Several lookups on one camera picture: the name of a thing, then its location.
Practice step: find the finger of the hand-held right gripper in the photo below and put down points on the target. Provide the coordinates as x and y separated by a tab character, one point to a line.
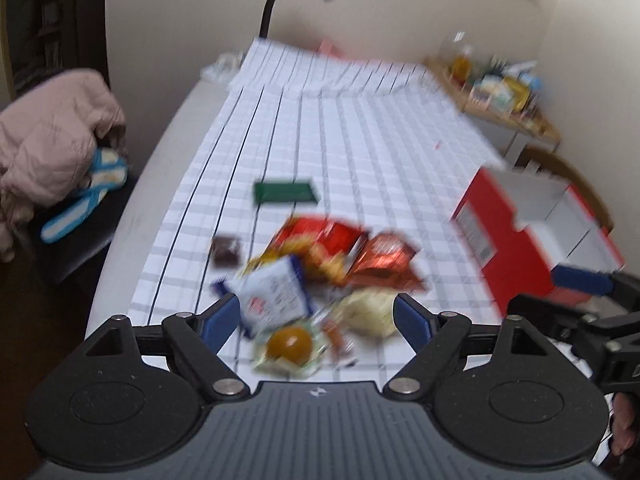
582	280
540	312

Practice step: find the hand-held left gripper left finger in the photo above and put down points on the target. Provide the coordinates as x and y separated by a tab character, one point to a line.
220	320

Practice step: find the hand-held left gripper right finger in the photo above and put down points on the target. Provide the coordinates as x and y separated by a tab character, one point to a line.
412	322

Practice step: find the pale yellow bun packet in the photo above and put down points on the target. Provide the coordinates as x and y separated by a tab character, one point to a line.
367	312

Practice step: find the white and blue snack packet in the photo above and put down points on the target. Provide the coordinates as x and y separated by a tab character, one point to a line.
275	292

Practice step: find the red-brown foil snack packet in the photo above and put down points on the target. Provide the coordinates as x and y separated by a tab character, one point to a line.
385	260

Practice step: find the small brown cake packet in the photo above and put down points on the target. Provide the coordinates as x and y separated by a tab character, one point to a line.
226	251

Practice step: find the small red candy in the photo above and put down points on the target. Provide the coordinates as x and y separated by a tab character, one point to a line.
337	340

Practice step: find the red cardboard box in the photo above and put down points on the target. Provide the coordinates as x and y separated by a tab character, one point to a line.
505	240

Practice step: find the red chips bag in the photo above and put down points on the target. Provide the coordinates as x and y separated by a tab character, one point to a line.
320	240

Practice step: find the green snack packet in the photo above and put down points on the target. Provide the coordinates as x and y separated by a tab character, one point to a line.
285	192

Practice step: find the person's right hand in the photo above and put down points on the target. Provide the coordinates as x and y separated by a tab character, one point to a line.
625	425

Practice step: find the wooden chair back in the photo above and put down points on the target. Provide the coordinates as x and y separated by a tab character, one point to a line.
565	167

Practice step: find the black chair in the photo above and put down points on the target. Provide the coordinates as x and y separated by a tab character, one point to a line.
75	257

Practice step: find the wooden side shelf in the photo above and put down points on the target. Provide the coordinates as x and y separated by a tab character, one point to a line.
500	112

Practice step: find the blue and white bag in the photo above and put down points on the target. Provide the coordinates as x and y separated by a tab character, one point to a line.
95	180

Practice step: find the white checked tablecloth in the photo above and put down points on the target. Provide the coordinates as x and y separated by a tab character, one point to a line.
350	135

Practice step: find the yellow container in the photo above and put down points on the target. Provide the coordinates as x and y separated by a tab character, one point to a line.
517	91

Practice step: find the clear glass jar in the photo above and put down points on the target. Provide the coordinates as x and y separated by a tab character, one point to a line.
457	60

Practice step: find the clear plastic packet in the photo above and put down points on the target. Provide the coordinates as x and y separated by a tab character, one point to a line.
222	66

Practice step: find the pink puffer jacket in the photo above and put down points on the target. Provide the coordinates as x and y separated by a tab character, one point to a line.
50	130

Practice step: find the pink box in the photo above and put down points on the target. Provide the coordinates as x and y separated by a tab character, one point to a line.
331	47

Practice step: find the dark wooden bookshelf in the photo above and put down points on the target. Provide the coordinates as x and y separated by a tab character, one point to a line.
45	20

